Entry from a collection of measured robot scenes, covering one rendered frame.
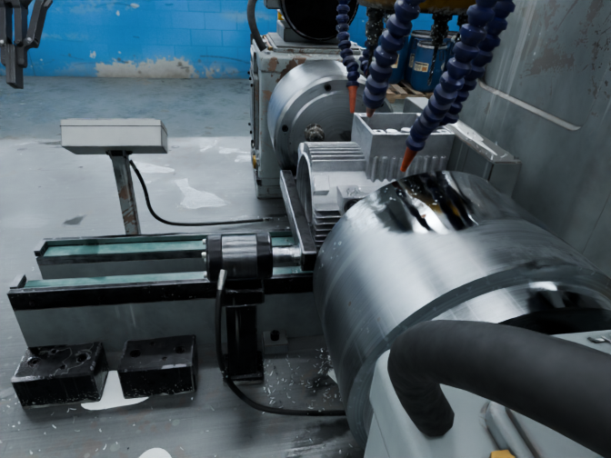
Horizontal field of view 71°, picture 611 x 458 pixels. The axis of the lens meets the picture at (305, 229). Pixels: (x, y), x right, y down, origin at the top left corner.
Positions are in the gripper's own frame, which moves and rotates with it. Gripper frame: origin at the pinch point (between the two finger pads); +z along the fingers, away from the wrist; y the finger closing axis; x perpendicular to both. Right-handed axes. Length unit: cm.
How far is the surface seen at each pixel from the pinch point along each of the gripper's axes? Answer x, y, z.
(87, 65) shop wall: 490, -134, -194
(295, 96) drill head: -6, 50, 7
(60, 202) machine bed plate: 31.6, -4.6, 21.5
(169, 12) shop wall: 457, -29, -249
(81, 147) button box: -3.0, 11.7, 15.3
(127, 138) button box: -3.6, 19.7, 13.8
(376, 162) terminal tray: -27, 58, 23
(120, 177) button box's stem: 2.2, 16.8, 20.0
